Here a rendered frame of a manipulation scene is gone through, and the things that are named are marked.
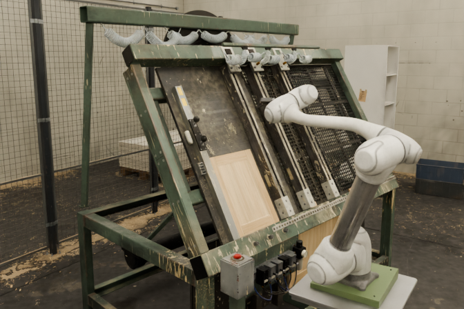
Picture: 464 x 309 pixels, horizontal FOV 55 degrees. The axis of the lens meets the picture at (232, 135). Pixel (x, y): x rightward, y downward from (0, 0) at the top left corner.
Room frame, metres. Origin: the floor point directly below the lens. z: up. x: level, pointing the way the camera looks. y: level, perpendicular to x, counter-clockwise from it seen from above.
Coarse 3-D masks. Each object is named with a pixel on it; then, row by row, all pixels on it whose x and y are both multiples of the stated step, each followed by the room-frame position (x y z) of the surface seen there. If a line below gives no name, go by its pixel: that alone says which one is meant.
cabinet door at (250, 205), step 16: (224, 160) 2.57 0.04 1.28; (240, 160) 2.66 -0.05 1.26; (224, 176) 2.51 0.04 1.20; (240, 176) 2.59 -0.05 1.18; (256, 176) 2.67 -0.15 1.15; (224, 192) 2.44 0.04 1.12; (240, 192) 2.52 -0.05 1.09; (256, 192) 2.60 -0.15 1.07; (240, 208) 2.45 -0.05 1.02; (256, 208) 2.53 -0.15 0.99; (272, 208) 2.60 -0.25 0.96; (240, 224) 2.39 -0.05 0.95; (256, 224) 2.46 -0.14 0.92
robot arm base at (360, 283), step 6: (348, 276) 2.00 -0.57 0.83; (354, 276) 1.99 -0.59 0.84; (360, 276) 1.99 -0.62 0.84; (366, 276) 2.00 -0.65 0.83; (372, 276) 2.04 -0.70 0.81; (378, 276) 2.06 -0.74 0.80; (342, 282) 2.02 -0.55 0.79; (348, 282) 2.00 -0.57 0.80; (354, 282) 1.99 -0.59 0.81; (360, 282) 1.98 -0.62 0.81; (366, 282) 1.99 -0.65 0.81; (360, 288) 1.95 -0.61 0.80
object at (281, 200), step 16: (224, 48) 2.99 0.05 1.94; (240, 64) 2.92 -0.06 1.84; (224, 80) 2.97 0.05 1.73; (240, 96) 2.89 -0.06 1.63; (240, 112) 2.87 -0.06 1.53; (256, 128) 2.83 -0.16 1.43; (256, 144) 2.77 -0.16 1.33; (272, 160) 2.76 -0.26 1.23; (272, 176) 2.68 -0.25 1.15; (272, 192) 2.68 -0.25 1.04; (288, 208) 2.61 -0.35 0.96
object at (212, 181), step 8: (176, 88) 2.61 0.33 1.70; (176, 96) 2.60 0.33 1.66; (184, 96) 2.62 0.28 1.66; (184, 112) 2.55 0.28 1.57; (184, 120) 2.55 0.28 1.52; (192, 136) 2.51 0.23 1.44; (200, 152) 2.46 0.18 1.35; (200, 160) 2.46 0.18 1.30; (208, 160) 2.46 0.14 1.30; (208, 168) 2.43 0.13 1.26; (208, 176) 2.41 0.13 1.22; (208, 184) 2.41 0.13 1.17; (216, 184) 2.41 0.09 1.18; (216, 192) 2.37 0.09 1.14; (216, 200) 2.37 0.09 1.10; (224, 200) 2.38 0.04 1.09; (224, 208) 2.35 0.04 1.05; (224, 216) 2.32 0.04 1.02; (224, 224) 2.32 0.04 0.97; (232, 224) 2.32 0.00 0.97; (232, 232) 2.29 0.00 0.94; (232, 240) 2.28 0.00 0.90
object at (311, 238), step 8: (320, 224) 3.21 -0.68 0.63; (328, 224) 3.28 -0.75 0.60; (304, 232) 3.06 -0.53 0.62; (312, 232) 3.13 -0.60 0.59; (320, 232) 3.21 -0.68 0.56; (328, 232) 3.29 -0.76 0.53; (304, 240) 3.06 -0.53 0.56; (312, 240) 3.13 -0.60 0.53; (320, 240) 3.21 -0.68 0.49; (312, 248) 3.13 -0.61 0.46; (304, 264) 3.07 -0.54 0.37; (304, 272) 3.06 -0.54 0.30; (288, 280) 2.94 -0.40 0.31; (296, 280) 2.99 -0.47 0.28
